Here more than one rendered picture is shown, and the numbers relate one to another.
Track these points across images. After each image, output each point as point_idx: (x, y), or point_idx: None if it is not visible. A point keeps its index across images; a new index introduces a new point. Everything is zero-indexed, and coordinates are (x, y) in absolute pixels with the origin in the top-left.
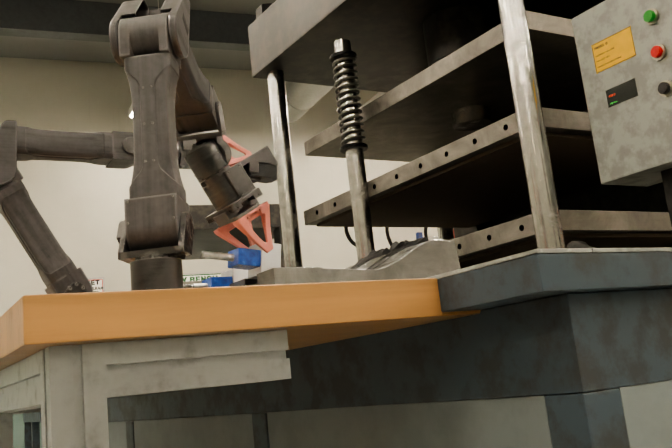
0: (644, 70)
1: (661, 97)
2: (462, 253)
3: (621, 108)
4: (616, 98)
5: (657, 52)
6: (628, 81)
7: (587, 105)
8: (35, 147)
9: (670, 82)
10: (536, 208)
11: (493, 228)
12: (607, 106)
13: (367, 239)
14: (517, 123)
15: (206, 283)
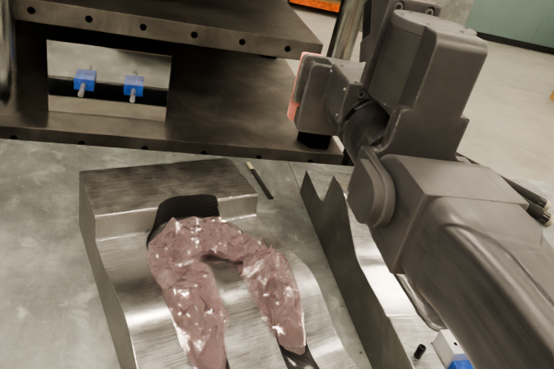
0: None
1: None
2: (196, 43)
3: None
4: None
5: None
6: None
7: None
8: None
9: None
10: (344, 58)
11: (251, 35)
12: None
13: None
14: None
15: None
